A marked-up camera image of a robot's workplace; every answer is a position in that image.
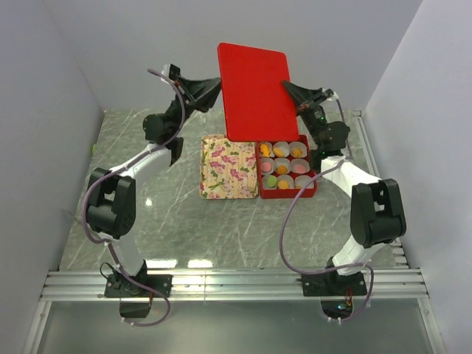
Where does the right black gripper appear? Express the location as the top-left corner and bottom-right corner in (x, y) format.
(277, 81), (327, 149)

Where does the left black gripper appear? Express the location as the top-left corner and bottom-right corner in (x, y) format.
(167, 77), (228, 138)

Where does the red box lid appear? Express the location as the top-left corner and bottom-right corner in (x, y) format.
(217, 43), (299, 142)

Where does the orange swirl cookie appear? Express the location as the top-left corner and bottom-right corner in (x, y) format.
(291, 148), (303, 158)

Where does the round yellow biscuit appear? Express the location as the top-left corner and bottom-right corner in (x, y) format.
(273, 147), (285, 157)

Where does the orange fish cookie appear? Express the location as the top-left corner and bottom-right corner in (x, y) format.
(260, 144), (271, 158)

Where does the pink macaron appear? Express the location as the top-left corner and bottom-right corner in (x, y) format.
(260, 162), (273, 174)
(293, 164), (306, 174)

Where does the green macaron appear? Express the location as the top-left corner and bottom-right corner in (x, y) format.
(267, 176), (277, 188)

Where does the orange flower cookie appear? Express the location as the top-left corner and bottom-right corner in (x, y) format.
(276, 165), (288, 175)

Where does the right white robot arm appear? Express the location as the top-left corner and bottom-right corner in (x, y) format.
(282, 80), (406, 296)

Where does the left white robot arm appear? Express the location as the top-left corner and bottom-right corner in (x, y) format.
(81, 74), (221, 296)

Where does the white paper cup top right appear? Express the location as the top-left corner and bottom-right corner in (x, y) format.
(289, 142), (308, 159)

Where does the white paper cup top middle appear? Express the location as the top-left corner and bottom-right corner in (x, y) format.
(272, 142), (290, 158)

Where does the white paper cup top left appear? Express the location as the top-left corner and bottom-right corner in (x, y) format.
(259, 142), (274, 158)

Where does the white paper cup middle right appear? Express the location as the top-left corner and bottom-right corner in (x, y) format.
(291, 159), (310, 175)

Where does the white paper cup centre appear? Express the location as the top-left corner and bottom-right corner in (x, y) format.
(274, 158), (291, 175)

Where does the red cookie box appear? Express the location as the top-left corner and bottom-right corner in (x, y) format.
(256, 135), (317, 199)

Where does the white paper cup middle left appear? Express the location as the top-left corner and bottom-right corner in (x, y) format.
(260, 158), (274, 176)

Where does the floral tray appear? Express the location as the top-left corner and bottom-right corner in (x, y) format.
(200, 134), (258, 200)

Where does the white paper cup bottom middle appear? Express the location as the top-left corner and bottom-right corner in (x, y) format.
(277, 175), (294, 190)

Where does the white paper cup bottom left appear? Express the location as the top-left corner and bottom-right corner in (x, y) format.
(262, 175), (277, 190)

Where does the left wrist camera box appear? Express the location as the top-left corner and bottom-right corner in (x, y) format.
(162, 63), (181, 81)

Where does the aluminium rail right side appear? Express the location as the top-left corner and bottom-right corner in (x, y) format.
(353, 111), (411, 268)

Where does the aluminium rail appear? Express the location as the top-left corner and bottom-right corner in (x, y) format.
(353, 111), (411, 268)
(40, 268), (428, 302)

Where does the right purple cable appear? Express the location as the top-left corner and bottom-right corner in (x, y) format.
(279, 94), (374, 323)

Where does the purple cable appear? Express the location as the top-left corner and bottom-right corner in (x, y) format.
(279, 94), (374, 323)
(83, 68), (185, 327)

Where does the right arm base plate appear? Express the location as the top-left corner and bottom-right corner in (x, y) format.
(298, 271), (367, 297)

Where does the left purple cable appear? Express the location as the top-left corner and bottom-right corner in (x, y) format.
(83, 68), (185, 327)

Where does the aluminium rail front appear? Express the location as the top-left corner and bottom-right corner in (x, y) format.
(40, 268), (428, 302)

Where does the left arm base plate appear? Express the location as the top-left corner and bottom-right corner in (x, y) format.
(104, 274), (173, 298)

